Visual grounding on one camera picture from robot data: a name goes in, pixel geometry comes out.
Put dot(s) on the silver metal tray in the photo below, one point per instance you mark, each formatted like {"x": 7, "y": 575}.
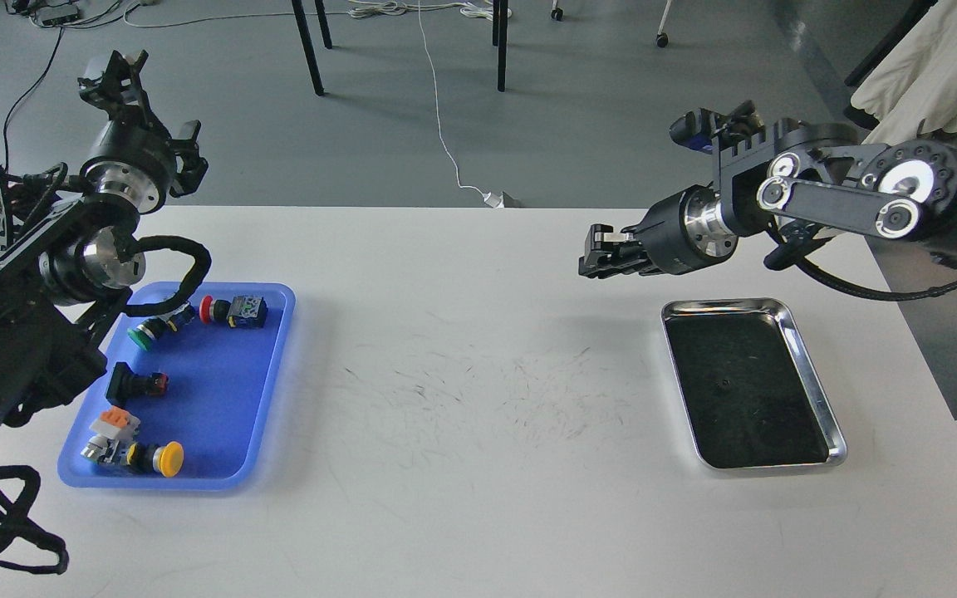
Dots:
{"x": 775, "y": 418}

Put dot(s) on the black table leg right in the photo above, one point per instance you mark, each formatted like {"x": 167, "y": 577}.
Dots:
{"x": 499, "y": 39}

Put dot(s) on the black table leg left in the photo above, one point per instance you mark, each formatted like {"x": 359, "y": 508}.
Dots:
{"x": 299, "y": 13}

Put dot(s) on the black table leg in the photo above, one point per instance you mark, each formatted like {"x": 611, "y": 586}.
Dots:
{"x": 499, "y": 39}
{"x": 299, "y": 13}

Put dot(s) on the white power adapter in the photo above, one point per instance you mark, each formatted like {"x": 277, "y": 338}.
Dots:
{"x": 500, "y": 200}

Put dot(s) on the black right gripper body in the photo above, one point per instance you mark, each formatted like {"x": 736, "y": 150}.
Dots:
{"x": 682, "y": 233}

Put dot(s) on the beige cloth on chair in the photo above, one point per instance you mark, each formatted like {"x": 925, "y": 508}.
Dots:
{"x": 913, "y": 91}

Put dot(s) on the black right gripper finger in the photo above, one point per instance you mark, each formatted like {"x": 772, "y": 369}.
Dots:
{"x": 603, "y": 242}
{"x": 600, "y": 265}

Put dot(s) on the yellow push button switch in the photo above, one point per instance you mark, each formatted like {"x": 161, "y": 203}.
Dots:
{"x": 131, "y": 456}

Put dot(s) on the black red switch part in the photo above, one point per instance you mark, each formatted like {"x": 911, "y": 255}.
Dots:
{"x": 125, "y": 384}

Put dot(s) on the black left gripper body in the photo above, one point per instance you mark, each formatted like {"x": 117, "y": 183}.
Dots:
{"x": 133, "y": 164}

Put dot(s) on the blue plastic tray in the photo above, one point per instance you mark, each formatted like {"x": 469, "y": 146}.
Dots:
{"x": 221, "y": 382}

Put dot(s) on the red push button switch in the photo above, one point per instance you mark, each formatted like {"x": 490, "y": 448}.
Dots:
{"x": 240, "y": 312}

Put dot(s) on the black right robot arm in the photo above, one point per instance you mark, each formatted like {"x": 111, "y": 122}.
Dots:
{"x": 798, "y": 183}

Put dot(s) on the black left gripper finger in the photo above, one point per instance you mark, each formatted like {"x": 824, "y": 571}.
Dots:
{"x": 113, "y": 85}
{"x": 192, "y": 166}

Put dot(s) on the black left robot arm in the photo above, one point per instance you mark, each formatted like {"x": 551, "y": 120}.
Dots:
{"x": 71, "y": 265}

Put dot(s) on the green push button switch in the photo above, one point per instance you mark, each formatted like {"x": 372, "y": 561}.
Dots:
{"x": 146, "y": 334}

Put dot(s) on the orange white connector block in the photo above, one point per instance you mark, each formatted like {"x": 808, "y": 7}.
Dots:
{"x": 116, "y": 424}

